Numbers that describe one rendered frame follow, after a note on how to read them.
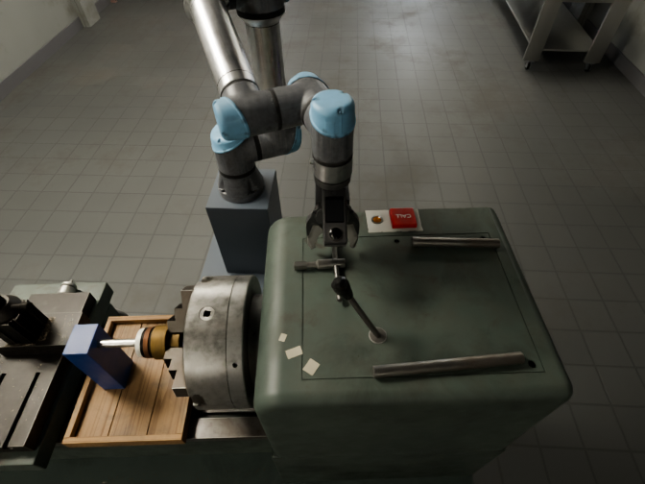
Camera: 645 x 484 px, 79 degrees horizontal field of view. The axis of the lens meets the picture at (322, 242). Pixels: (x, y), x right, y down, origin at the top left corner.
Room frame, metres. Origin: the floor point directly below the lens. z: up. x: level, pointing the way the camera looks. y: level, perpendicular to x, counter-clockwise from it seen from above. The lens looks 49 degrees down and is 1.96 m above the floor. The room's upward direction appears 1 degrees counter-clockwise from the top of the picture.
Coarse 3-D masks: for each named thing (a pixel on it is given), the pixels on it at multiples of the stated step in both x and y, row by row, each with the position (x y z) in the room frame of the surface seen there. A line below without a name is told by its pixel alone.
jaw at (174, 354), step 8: (168, 352) 0.40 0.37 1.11; (176, 352) 0.40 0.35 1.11; (168, 360) 0.39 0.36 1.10; (176, 360) 0.38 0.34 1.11; (176, 368) 0.36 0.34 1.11; (176, 376) 0.34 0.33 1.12; (176, 384) 0.32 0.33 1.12; (184, 384) 0.32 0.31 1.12; (176, 392) 0.31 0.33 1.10; (184, 392) 0.31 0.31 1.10; (192, 400) 0.30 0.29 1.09; (200, 400) 0.30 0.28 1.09
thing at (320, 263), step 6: (336, 258) 0.54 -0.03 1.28; (342, 258) 0.54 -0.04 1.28; (294, 264) 0.53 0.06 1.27; (300, 264) 0.53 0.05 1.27; (306, 264) 0.53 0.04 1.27; (312, 264) 0.53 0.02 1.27; (318, 264) 0.53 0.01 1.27; (324, 264) 0.53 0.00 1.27; (330, 264) 0.53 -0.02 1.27; (336, 264) 0.53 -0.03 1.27; (342, 264) 0.53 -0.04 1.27
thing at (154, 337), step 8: (152, 328) 0.47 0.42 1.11; (160, 328) 0.46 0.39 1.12; (144, 336) 0.44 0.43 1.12; (152, 336) 0.44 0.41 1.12; (160, 336) 0.44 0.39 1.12; (168, 336) 0.44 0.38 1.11; (176, 336) 0.44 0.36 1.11; (144, 344) 0.43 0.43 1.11; (152, 344) 0.42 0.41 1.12; (160, 344) 0.42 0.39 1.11; (168, 344) 0.43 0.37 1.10; (176, 344) 0.43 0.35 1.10; (144, 352) 0.41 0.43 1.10; (152, 352) 0.41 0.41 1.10; (160, 352) 0.41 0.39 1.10
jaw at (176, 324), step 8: (208, 280) 0.55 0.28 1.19; (184, 288) 0.53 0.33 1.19; (192, 288) 0.53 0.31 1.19; (184, 296) 0.51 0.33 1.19; (184, 304) 0.49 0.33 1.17; (176, 312) 0.48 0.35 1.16; (184, 312) 0.48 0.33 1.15; (168, 320) 0.47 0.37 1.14; (176, 320) 0.47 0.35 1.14; (184, 320) 0.47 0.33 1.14; (168, 328) 0.46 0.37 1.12; (176, 328) 0.46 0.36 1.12
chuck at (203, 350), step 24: (216, 288) 0.50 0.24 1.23; (192, 312) 0.43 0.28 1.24; (216, 312) 0.43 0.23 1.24; (192, 336) 0.38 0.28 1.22; (216, 336) 0.38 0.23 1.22; (192, 360) 0.34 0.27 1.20; (216, 360) 0.34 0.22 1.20; (192, 384) 0.31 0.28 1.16; (216, 384) 0.31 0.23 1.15; (216, 408) 0.29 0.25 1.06
